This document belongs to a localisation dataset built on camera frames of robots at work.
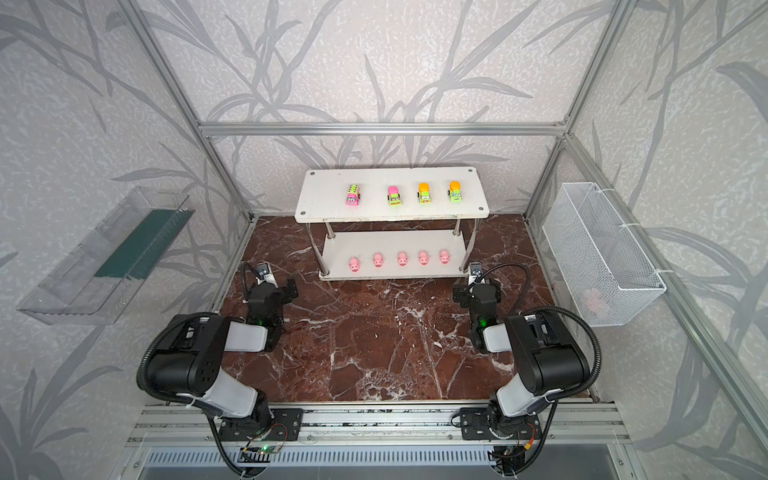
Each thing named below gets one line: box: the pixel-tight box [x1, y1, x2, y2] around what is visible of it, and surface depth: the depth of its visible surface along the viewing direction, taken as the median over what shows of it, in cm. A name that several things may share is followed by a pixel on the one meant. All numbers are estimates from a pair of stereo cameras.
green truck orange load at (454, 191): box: [448, 180, 462, 203], surface depth 78 cm
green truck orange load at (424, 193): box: [417, 182, 432, 205], surface depth 77 cm
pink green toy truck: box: [345, 184, 361, 206], surface depth 77 cm
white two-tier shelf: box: [295, 166, 490, 281], surface depth 82 cm
